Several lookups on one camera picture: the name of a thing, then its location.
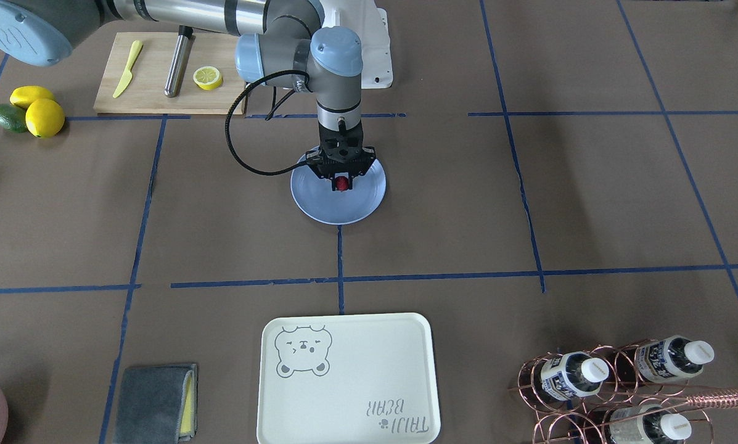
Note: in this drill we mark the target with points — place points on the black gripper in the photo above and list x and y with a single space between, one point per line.
314 159

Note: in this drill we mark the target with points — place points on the red strawberry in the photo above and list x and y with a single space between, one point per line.
341 183

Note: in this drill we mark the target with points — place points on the blue plate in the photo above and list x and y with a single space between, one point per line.
316 198

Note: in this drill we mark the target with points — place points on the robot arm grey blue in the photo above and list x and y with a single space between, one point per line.
283 44

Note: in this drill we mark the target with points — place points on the lemon half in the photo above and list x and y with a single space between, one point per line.
208 78

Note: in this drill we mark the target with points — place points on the cream bear tray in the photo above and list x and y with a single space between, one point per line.
348 379

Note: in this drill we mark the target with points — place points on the wooden cutting board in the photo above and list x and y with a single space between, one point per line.
145 92

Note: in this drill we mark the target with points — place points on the yellow plastic knife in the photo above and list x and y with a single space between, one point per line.
127 74

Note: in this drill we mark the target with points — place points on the whole yellow lemon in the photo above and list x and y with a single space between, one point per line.
44 118

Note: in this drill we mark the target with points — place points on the front dark drink bottle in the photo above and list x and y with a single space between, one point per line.
568 377

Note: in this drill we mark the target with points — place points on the dark drink bottle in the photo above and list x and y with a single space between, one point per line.
648 424
568 377
672 359

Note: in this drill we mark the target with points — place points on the middle dark drink bottle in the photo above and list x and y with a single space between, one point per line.
672 359

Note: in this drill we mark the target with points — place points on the back dark drink bottle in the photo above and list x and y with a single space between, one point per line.
648 424

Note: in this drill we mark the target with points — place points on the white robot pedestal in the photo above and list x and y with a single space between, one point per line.
370 23

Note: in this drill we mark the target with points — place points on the metal handled knife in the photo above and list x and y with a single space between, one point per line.
179 60

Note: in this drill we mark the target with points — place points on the copper wire bottle rack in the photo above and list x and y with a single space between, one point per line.
583 420

